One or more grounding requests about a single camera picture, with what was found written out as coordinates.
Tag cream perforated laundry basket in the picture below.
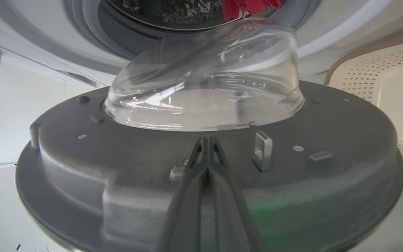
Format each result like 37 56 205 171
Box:
324 39 403 186

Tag grey glass washing machine door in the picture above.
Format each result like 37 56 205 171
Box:
15 17 403 252

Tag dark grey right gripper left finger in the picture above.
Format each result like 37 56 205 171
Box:
156 137 209 252

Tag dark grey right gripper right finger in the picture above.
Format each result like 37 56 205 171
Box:
205 137 264 252

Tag steel perforated washer drum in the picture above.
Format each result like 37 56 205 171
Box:
105 0 244 30

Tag white front-load washing machine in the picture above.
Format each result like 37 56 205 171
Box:
0 0 403 89

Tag red and white garment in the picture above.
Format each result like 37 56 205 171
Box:
222 0 287 22

